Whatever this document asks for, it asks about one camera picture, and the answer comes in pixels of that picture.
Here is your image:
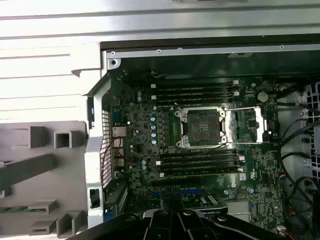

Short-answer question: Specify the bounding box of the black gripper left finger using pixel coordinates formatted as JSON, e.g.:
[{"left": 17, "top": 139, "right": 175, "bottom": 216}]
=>
[{"left": 72, "top": 196, "right": 177, "bottom": 240}]

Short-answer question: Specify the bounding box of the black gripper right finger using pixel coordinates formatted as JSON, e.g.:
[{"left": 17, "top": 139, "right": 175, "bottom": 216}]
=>
[{"left": 176, "top": 196, "right": 285, "bottom": 240}]

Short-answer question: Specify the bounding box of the metal socket cover frame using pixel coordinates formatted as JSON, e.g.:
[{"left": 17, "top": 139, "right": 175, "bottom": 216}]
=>
[{"left": 219, "top": 105, "right": 268, "bottom": 145}]

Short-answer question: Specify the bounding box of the CPU socket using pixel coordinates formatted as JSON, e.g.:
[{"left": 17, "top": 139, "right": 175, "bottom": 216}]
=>
[{"left": 173, "top": 104, "right": 230, "bottom": 149}]

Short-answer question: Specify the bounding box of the silver finned heatsink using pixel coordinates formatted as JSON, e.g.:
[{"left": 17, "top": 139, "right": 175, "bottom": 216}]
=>
[{"left": 226, "top": 199, "right": 251, "bottom": 217}]

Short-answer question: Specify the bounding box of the bank of four RAM slots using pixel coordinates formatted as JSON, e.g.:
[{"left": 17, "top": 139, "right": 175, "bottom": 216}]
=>
[
  {"left": 149, "top": 79, "right": 241, "bottom": 106},
  {"left": 155, "top": 149, "right": 245, "bottom": 179}
]

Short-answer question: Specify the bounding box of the black expansion slot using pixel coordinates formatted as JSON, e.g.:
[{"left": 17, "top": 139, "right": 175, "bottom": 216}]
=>
[{"left": 151, "top": 176, "right": 203, "bottom": 187}]

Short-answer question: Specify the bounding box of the green motherboard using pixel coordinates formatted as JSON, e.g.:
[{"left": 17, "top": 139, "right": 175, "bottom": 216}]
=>
[{"left": 109, "top": 74, "right": 287, "bottom": 227}]

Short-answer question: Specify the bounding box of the grey parts rack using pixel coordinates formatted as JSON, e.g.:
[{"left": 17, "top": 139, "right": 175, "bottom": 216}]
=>
[{"left": 0, "top": 120, "right": 90, "bottom": 238}]

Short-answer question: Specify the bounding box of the black and silver PC case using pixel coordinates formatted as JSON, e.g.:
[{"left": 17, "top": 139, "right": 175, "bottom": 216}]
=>
[{"left": 83, "top": 39, "right": 320, "bottom": 240}]

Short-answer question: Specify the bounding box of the green RAM stick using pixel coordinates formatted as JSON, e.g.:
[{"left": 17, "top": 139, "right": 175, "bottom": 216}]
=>
[{"left": 0, "top": 206, "right": 50, "bottom": 214}]

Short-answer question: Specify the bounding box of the perforated metal drive cage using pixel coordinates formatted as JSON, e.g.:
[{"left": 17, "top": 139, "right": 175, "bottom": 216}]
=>
[{"left": 301, "top": 82, "right": 320, "bottom": 176}]

